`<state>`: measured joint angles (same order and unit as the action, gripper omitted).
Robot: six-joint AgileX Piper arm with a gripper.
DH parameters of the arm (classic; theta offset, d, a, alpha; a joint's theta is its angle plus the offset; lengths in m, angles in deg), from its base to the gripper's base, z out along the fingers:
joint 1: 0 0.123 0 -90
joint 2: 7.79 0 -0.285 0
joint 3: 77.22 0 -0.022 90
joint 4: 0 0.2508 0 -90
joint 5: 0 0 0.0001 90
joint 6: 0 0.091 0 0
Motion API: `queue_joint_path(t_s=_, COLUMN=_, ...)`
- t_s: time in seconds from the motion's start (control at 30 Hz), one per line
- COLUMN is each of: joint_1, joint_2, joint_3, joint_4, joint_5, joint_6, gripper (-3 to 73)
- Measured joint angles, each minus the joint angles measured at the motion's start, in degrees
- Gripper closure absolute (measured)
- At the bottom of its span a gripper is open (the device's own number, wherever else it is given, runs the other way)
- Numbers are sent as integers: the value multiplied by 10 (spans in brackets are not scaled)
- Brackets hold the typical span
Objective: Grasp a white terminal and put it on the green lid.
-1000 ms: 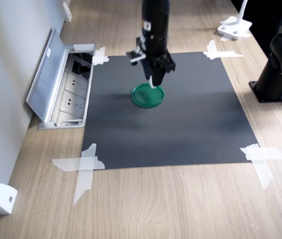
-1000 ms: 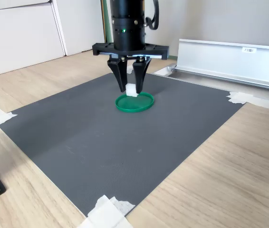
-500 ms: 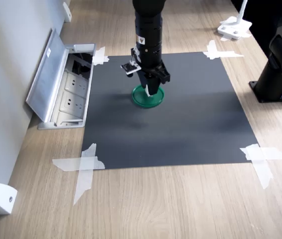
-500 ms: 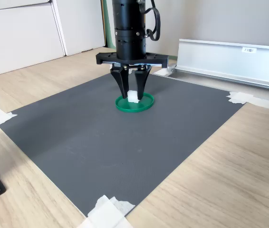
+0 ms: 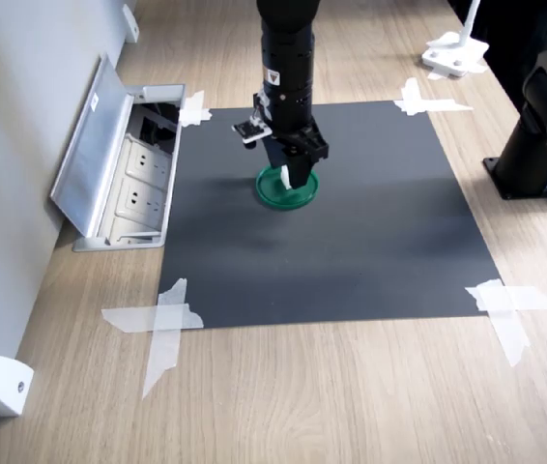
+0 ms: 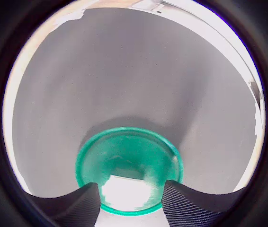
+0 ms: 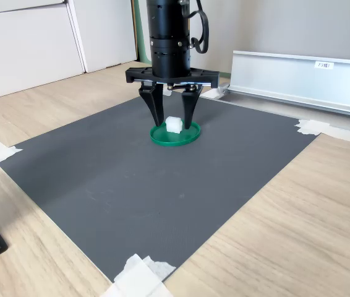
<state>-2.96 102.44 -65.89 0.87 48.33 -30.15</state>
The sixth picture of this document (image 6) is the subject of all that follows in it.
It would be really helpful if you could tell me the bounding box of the round green lid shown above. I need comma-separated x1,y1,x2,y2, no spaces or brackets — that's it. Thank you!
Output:
75,126,185,217

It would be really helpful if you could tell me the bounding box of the white masking tape cross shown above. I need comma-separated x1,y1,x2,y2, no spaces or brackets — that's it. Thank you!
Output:
254,94,266,139
53,10,86,33

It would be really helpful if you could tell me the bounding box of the dark grey mat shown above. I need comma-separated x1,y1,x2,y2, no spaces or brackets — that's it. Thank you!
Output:
12,7,259,227

